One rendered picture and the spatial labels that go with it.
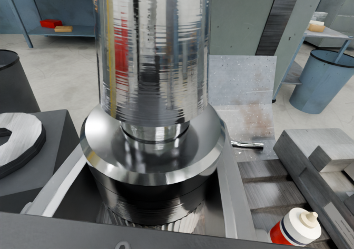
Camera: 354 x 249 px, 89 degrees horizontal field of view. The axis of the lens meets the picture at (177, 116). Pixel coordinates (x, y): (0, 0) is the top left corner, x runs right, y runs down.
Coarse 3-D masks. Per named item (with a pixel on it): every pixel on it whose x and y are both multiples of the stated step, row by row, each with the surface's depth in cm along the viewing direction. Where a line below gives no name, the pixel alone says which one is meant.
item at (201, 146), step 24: (96, 120) 6; (192, 120) 6; (216, 120) 6; (96, 144) 5; (120, 144) 5; (144, 144) 5; (168, 144) 5; (192, 144) 5; (216, 144) 5; (96, 168) 5; (120, 168) 4; (144, 168) 4; (168, 168) 4; (192, 168) 5; (120, 192) 5; (144, 192) 5; (168, 192) 5
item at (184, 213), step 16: (112, 192) 5; (192, 192) 5; (112, 208) 6; (128, 208) 5; (144, 208) 5; (160, 208) 5; (176, 208) 5; (192, 208) 6; (128, 224) 6; (144, 224) 6; (160, 224) 6; (176, 224) 6; (192, 224) 8
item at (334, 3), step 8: (328, 0) 381; (336, 0) 365; (344, 0) 351; (352, 0) 352; (320, 8) 399; (328, 8) 382; (336, 8) 366; (344, 8) 360; (352, 8) 363; (328, 16) 383; (336, 16) 369; (344, 16) 371; (352, 16) 372; (328, 24) 383; (336, 24) 379; (344, 24) 381; (352, 24) 384; (344, 32) 392; (352, 32) 395; (304, 40) 442; (312, 40) 421; (320, 40) 402; (328, 40) 400; (336, 40) 402; (344, 40) 405; (352, 40) 408
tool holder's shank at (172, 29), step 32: (96, 0) 3; (128, 0) 3; (160, 0) 3; (192, 0) 3; (96, 32) 4; (128, 32) 3; (160, 32) 3; (192, 32) 3; (96, 64) 4; (128, 64) 3; (160, 64) 3; (192, 64) 4; (128, 96) 4; (160, 96) 4; (192, 96) 4; (128, 128) 5; (160, 128) 5
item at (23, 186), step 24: (0, 120) 20; (24, 120) 21; (48, 120) 23; (0, 144) 19; (24, 144) 18; (48, 144) 20; (72, 144) 24; (0, 168) 16; (24, 168) 17; (48, 168) 17; (0, 192) 15; (24, 192) 16
